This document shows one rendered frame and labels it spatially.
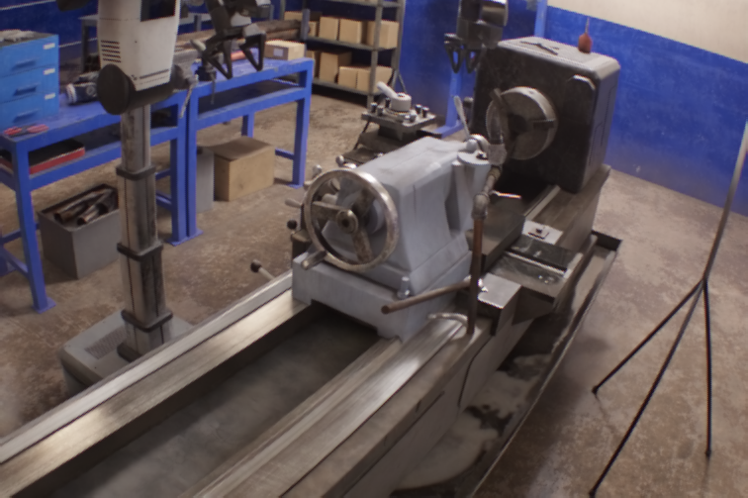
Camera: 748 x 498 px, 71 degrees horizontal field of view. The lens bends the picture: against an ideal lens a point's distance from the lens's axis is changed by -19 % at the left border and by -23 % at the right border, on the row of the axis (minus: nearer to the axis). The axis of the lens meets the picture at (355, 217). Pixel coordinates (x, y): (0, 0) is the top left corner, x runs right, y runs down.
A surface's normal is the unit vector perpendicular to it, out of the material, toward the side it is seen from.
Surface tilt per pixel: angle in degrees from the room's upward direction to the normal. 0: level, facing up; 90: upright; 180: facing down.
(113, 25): 90
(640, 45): 90
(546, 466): 0
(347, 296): 90
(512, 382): 0
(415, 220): 76
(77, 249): 90
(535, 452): 0
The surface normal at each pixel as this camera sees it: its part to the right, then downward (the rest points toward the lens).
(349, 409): 0.09, -0.90
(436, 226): 0.81, -0.03
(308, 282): -0.54, 0.31
